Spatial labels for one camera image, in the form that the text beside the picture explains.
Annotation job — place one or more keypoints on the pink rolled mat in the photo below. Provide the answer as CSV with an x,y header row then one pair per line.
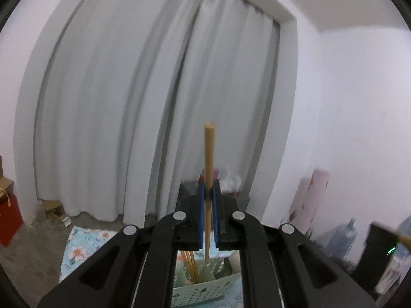
x,y
307,200

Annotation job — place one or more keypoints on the clear water jug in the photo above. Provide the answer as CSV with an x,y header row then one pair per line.
x,y
338,242

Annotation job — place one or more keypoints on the red gift bag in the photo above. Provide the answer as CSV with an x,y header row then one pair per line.
x,y
10,218

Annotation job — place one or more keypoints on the white plastic rice spoon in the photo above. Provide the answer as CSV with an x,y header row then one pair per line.
x,y
234,261

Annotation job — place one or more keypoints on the red thermos bottle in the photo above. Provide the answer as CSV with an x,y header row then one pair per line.
x,y
202,176

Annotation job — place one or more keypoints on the floral blue tablecloth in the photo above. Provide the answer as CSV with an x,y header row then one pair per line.
x,y
82,243

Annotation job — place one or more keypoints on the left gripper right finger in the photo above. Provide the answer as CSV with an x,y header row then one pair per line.
x,y
281,267

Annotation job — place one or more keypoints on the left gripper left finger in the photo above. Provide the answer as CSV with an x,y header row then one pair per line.
x,y
136,267

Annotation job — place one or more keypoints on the grey curtain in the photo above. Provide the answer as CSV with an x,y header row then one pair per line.
x,y
129,87

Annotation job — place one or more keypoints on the white plastic bag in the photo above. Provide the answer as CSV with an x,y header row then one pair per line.
x,y
229,183

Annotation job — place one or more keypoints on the wooden chopstick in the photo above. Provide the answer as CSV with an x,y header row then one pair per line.
x,y
208,180
188,258
406,241

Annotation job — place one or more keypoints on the mint green utensil holder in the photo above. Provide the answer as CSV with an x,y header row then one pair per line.
x,y
214,279

